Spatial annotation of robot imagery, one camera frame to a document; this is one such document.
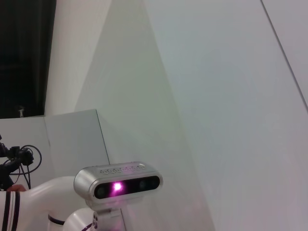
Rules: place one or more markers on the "operator hand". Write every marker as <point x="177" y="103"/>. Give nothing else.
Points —
<point x="15" y="188"/>

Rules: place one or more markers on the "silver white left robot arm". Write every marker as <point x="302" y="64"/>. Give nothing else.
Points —
<point x="36" y="199"/>

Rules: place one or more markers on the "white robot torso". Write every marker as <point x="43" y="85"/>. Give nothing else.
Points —
<point x="77" y="220"/>

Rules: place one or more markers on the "dark window opening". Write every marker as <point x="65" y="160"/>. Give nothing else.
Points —
<point x="24" y="60"/>

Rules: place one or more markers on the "silver head depth camera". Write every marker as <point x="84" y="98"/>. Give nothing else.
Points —
<point x="86" y="180"/>

